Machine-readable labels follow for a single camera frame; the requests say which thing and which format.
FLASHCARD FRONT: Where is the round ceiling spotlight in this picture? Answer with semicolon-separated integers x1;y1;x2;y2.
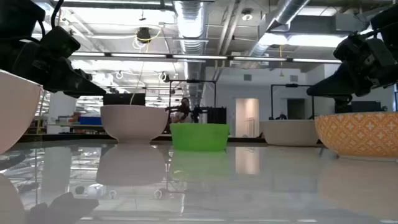
241;8;254;22

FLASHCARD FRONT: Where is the black monitor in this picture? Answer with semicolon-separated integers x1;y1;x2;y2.
334;95;384;114
103;93;146;106

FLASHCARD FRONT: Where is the orange patterned bowl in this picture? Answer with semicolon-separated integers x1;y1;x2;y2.
314;111;398;159

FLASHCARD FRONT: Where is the white door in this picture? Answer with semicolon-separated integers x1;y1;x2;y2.
234;98;260;138

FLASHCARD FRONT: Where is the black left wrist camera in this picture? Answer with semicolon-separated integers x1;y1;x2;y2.
39;26;81;60

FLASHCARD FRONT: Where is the black box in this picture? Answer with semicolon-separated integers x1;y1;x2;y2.
206;106;228;125

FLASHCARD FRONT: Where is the black camera frame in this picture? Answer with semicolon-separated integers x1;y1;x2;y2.
169;79;218;116
269;83;315;121

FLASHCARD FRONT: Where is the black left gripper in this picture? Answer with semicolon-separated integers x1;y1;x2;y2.
0;39;107;98

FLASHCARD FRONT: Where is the black ceiling dome fixture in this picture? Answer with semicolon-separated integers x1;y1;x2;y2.
136;27;152;44

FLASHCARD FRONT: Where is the pale pink bowl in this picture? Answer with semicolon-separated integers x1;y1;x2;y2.
0;69;43;156
99;105;169;144

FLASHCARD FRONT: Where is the blue storage bin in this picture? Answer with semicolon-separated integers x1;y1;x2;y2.
78;116;103;126

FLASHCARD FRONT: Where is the green plastic bowl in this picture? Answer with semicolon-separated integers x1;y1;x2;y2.
169;123;231;152

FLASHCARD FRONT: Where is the off-white bowl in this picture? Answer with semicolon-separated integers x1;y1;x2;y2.
260;119;320;147

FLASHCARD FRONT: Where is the long ceiling light strip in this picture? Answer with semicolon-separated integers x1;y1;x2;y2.
70;52;343;64

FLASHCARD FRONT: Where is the person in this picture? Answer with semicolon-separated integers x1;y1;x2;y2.
172;97;192;124

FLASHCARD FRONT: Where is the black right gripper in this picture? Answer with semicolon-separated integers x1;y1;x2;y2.
306;29;398;97

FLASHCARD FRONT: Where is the yellow ceiling cable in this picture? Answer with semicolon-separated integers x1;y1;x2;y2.
132;28;163;50

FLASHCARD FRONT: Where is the silver round air duct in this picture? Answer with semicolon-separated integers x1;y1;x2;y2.
172;0;207;55
247;0;312;65

